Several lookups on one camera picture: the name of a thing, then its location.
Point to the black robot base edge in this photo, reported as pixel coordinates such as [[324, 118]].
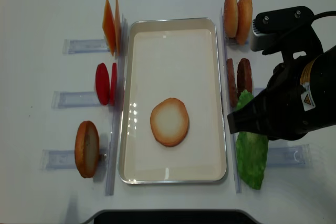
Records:
[[173, 216]]

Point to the right cheese slice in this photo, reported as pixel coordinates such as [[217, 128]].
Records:
[[117, 27]]

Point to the clear pusher rail middle left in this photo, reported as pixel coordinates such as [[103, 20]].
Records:
[[63, 100]]

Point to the green lettuce leaf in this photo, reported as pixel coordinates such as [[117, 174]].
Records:
[[251, 152]]

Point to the cheese slice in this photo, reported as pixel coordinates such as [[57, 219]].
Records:
[[117, 27], [108, 27]]

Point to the left bun slice upper right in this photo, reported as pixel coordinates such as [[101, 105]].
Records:
[[230, 15]]

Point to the clear pusher rail lower right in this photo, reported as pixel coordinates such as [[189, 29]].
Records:
[[290, 156]]

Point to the left cheese slice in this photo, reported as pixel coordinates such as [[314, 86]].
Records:
[[108, 27]]

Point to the clear pusher rail upper right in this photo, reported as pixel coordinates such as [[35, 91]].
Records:
[[233, 41]]

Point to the left tomato slice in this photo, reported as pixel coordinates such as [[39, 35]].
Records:
[[102, 84]]

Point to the bread slice lower left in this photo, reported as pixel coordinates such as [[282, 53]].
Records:
[[87, 149]]

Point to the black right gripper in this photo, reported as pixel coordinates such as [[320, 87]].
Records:
[[304, 103]]

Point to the right tomato slice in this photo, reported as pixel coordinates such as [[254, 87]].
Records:
[[113, 84]]

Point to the clear pusher rail upper left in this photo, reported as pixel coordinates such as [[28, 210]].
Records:
[[72, 46]]

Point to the left meat patty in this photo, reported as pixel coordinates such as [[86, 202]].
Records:
[[231, 83]]

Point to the bun slice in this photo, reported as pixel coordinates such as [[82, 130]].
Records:
[[230, 15], [245, 14]]

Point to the metal baking tray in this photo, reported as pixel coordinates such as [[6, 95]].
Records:
[[173, 59]]

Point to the right meat patty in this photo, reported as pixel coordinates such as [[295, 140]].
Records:
[[244, 78]]

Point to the bread slice in tray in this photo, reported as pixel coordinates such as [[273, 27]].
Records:
[[169, 122]]

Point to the tomato slice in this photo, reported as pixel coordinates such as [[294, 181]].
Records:
[[113, 84], [102, 84]]

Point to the clear pusher rail lower left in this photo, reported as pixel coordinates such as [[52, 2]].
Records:
[[57, 160]]

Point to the meat patty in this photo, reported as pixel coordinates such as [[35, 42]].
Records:
[[244, 78], [231, 83]]

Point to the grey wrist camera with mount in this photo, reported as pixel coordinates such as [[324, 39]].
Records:
[[287, 31]]

